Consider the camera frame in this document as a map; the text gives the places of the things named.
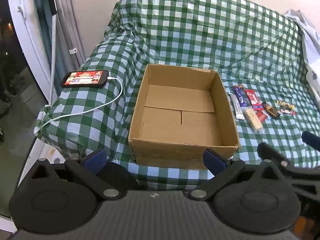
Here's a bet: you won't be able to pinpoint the teal curtain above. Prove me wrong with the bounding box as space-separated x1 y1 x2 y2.
34 0 54 75

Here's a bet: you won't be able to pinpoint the purple chocolate bar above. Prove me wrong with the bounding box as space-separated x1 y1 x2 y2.
233 85 250 107

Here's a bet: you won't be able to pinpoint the dark brown snack bar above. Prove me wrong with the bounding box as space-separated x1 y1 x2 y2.
262 102 281 120

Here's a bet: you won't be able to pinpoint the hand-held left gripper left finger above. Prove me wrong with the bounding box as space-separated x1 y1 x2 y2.
17 148 123 201

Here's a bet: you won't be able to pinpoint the cream cereal bar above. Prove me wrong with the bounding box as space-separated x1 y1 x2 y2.
243 107 264 133

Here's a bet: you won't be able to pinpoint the red white snack bar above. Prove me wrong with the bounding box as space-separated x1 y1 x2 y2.
244 89 262 110

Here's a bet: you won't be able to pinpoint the white cloth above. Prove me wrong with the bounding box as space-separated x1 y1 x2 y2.
285 9 320 93

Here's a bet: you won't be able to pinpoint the black smartphone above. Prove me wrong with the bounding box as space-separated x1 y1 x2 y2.
61 70 110 88

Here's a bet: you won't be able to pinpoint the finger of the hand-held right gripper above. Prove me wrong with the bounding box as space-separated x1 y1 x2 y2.
301 131 320 152
257 142 297 172

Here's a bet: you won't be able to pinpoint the white charging cable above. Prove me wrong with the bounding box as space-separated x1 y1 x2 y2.
40 77 123 130

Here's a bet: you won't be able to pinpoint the white braided cable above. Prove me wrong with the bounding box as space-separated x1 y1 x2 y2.
47 12 57 105

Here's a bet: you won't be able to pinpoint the green checked cloth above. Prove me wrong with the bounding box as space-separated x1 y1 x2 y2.
34 0 320 190

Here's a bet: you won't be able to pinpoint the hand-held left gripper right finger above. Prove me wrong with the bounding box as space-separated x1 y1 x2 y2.
187 149 288 202

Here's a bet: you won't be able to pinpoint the silver snack bar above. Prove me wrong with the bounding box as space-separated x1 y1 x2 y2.
229 92 245 120

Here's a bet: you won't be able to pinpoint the grey pipes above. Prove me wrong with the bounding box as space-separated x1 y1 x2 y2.
54 0 87 67

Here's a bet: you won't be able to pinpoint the yellow candy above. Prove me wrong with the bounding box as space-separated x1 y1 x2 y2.
276 100 295 110

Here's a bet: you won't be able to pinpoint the white window frame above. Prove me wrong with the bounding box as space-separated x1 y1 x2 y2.
6 0 60 100

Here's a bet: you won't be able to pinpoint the cardboard box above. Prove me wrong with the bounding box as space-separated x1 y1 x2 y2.
128 64 241 170

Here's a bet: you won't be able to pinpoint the red snack packet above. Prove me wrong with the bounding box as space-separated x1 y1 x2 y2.
257 110 271 123

